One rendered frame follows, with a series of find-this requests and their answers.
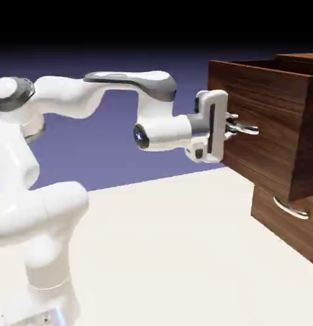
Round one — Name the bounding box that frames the dark wood cabinet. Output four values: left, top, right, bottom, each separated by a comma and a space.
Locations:
250, 52, 313, 269

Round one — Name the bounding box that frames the curved silver drawer handle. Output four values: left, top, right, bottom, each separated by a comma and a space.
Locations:
272, 195, 310, 220
231, 121, 261, 136

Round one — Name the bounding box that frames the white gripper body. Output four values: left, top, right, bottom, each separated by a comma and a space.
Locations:
200, 89, 229, 164

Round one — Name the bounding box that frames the dark wood drawer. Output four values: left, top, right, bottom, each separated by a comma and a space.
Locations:
207, 59, 313, 202
251, 182, 313, 269

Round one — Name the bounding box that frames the dark wood drawer front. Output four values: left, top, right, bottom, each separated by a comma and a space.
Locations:
251, 182, 313, 269

